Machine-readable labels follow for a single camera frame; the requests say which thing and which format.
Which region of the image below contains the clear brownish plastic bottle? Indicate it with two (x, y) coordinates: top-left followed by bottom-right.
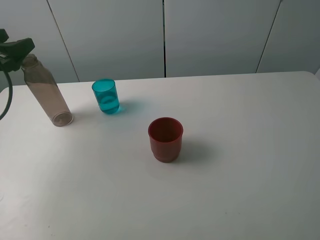
(21, 53), (73, 127)

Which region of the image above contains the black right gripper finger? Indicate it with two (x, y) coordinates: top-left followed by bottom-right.
(0, 38), (35, 73)

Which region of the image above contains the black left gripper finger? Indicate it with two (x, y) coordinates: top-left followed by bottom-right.
(0, 28), (9, 43)

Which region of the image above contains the red plastic cup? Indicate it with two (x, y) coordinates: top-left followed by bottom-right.
(148, 117), (184, 163)

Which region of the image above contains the teal translucent plastic cup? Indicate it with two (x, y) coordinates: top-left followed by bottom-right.
(91, 79), (120, 115)

